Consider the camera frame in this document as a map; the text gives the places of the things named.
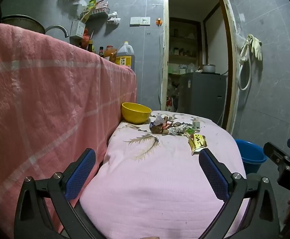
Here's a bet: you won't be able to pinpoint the yellow bowl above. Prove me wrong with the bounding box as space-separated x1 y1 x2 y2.
121 102 152 124

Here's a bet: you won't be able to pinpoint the pink checked cloth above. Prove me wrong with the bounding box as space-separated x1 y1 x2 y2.
0 22 137 232

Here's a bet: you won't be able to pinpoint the white crumpled plastic bag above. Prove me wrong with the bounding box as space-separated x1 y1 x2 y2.
107 11 121 25

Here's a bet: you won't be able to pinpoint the metal pot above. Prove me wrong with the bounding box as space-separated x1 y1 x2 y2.
202 64 216 74

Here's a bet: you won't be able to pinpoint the wooden storage shelf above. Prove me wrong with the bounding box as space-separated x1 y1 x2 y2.
169 17 201 75

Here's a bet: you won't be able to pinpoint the cream rubber gloves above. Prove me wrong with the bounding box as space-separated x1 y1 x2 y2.
245 34 263 61

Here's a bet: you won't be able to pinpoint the metal basin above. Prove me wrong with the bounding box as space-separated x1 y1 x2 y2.
1 15 46 35

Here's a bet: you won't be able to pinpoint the wooden door frame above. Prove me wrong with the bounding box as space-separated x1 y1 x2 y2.
161 0 240 135

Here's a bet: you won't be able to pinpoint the white wrapper red print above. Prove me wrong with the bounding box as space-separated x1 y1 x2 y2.
169 126 186 136

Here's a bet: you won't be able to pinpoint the grey refrigerator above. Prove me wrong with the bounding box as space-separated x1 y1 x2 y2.
179 72 228 127

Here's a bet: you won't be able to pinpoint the yellow snack wrapper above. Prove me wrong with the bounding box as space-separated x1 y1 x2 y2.
188 133 208 156

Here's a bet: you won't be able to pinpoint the cooking oil jug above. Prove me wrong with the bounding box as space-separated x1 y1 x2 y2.
115 41 135 70

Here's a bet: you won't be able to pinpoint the white utensil holder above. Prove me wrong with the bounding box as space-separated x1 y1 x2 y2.
70 19 86 39

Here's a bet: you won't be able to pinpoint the wall shelf with packets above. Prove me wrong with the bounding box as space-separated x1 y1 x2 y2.
81 0 110 22

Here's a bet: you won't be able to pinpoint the red plastic bag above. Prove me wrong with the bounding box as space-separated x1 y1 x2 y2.
166 96 175 112

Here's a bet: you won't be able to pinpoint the blue plastic bucket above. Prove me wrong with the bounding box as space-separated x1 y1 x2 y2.
235 139 267 175

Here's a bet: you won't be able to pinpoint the white hose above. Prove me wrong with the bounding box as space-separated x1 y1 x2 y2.
238 38 252 91

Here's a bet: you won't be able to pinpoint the metal faucet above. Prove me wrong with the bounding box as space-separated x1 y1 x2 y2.
45 25 69 38

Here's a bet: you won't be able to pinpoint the red mesh bag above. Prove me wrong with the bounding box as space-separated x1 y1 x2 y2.
81 28 91 50

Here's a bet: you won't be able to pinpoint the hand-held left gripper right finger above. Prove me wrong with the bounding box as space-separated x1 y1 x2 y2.
199 148 281 239

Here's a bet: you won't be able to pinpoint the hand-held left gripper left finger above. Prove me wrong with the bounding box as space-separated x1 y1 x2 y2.
14 148 103 239

